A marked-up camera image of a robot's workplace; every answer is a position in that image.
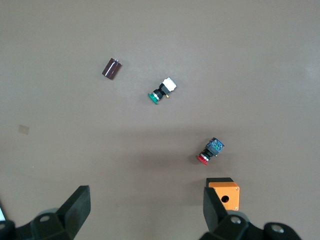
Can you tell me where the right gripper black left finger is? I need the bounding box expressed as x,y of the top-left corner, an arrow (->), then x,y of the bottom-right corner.
0,184 -> 91,240

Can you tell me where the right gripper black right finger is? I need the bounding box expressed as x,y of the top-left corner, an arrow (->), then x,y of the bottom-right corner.
199,186 -> 301,240

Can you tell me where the red push button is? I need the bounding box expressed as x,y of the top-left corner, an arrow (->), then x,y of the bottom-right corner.
196,136 -> 226,167

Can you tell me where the green push button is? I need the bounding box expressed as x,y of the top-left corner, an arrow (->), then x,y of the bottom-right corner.
146,76 -> 178,106

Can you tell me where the orange box with hole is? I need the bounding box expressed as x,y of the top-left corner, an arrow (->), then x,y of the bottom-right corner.
206,177 -> 241,212

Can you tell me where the clear tape patch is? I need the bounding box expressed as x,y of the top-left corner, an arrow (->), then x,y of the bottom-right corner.
17,124 -> 30,136

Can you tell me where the dark brown capacitor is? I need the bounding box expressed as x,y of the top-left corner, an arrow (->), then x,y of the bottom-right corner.
101,57 -> 123,81

